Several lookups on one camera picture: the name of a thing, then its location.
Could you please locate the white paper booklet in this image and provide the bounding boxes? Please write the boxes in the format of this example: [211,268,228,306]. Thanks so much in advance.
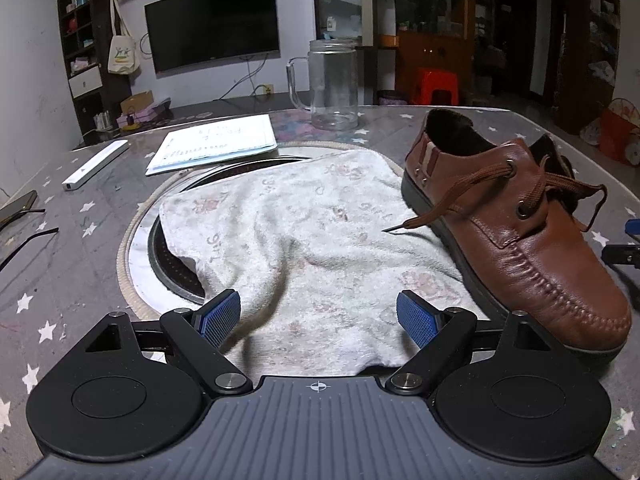
[145,113,278,177]

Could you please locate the black cable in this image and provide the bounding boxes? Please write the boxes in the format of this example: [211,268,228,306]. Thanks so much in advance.
[0,226,60,271]

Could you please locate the red plastic stool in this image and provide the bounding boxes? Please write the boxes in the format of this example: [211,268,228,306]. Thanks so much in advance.
[411,67,460,107]

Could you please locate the wooden bookshelf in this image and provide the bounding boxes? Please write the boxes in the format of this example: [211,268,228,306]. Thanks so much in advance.
[555,0,621,136]

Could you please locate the brown wooden cabinet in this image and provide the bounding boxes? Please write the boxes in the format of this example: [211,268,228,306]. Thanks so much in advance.
[375,0,476,106]

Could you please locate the clear glass mug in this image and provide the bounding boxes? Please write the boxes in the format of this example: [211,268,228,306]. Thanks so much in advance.
[286,38,361,132]

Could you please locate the white rectangular bar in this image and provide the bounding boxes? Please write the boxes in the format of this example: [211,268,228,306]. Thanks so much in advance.
[61,139,130,192]

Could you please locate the cream tote bag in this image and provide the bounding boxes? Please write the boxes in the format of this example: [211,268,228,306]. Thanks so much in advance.
[107,0,141,77]

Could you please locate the pink box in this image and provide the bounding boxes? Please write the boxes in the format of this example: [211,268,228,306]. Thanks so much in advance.
[116,101,173,131]

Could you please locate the black television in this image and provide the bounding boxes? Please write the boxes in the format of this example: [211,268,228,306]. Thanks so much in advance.
[144,0,281,75]

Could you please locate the black phone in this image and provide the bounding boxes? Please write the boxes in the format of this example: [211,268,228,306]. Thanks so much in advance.
[0,190,38,226]

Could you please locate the glass display cabinet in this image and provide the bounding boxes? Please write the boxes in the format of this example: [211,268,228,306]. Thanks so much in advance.
[312,0,378,46]

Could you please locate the brown leather shoe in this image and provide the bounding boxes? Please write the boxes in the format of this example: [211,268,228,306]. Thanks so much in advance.
[400,108,632,366]

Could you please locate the dark wooden door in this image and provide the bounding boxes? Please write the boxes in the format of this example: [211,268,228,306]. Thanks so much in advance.
[492,0,538,96]

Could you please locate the round table burner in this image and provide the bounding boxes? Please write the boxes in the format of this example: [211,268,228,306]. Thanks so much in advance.
[116,141,406,321]

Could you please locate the grey star-printed table cover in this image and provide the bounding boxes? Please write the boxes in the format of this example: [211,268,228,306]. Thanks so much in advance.
[0,105,640,461]

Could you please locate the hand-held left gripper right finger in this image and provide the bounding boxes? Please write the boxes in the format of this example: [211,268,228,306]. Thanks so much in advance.
[385,290,553,395]

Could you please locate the cardboard box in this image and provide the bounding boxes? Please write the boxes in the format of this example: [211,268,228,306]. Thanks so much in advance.
[120,90,155,113]

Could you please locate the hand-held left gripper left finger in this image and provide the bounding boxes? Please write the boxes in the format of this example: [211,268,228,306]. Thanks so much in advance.
[85,288,253,396]

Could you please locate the white patterned towel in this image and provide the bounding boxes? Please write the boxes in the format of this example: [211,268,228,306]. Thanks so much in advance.
[159,149,493,377]

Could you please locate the orange bag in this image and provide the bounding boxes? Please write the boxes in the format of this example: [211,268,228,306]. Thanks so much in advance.
[599,107,640,166]

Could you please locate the dark television console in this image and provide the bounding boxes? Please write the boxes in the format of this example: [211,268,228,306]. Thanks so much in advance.
[75,92,296,148]

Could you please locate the dark wall shelf unit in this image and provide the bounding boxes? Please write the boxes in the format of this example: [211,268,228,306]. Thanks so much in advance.
[56,0,121,133]

